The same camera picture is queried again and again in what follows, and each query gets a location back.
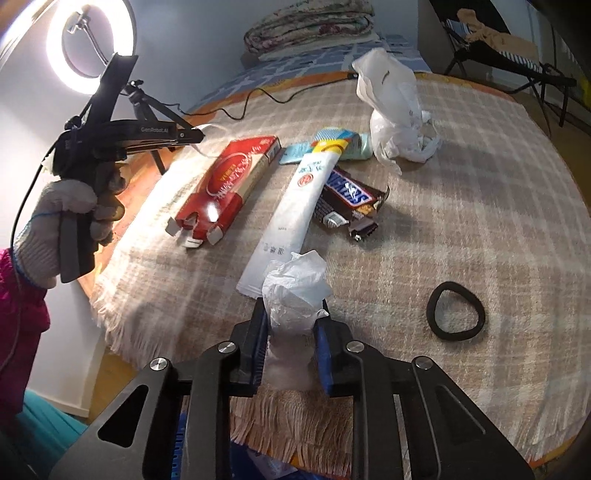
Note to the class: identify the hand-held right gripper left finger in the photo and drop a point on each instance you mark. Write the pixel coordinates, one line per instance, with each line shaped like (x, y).
(258, 344)

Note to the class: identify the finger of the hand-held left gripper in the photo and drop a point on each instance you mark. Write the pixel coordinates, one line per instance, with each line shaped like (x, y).
(152, 146)
(191, 135)

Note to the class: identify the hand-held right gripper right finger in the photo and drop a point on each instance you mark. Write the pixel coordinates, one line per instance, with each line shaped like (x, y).
(324, 357)

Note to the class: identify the red snack packet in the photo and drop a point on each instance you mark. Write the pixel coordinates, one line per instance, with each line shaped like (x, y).
(231, 175)

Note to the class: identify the white plastic film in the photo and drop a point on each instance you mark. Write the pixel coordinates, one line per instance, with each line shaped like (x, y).
(295, 295)

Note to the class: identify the light blue packet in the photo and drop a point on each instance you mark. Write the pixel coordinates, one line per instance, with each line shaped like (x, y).
(295, 153)

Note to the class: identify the black hair band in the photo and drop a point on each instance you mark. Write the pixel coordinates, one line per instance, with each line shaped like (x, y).
(431, 314)

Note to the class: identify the white toothpaste tube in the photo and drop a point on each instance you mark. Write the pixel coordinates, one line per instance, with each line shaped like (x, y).
(300, 194)

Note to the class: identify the blue plastic basket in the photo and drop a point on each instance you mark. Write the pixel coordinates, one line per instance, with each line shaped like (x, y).
(178, 445)

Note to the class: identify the mint green packet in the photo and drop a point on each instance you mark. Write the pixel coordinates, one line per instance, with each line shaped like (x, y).
(358, 145)

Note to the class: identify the brown chocolate bar wrapper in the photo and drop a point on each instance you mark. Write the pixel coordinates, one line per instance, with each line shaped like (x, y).
(351, 191)

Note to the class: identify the white plastic bag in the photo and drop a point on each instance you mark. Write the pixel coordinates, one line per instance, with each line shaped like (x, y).
(392, 101)

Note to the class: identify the person's left forearm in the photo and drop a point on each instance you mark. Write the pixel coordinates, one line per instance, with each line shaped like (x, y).
(21, 332)

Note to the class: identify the person's left hand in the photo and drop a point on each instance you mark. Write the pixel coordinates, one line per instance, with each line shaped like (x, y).
(39, 230)

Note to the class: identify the black tripod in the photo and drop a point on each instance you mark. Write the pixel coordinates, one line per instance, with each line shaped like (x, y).
(138, 99)

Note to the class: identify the blue patterned sheet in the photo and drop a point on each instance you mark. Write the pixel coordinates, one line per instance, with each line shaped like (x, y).
(295, 64)

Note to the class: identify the folded floral quilt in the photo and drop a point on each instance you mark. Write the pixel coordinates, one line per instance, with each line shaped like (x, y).
(314, 23)

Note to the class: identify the beige checked blanket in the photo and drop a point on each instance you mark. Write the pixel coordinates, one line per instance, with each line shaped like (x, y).
(461, 207)

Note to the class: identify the black folding chair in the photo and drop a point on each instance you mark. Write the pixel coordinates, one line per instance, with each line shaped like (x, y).
(508, 62)

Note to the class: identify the beige clothing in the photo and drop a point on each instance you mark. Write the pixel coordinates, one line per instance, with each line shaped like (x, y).
(503, 41)

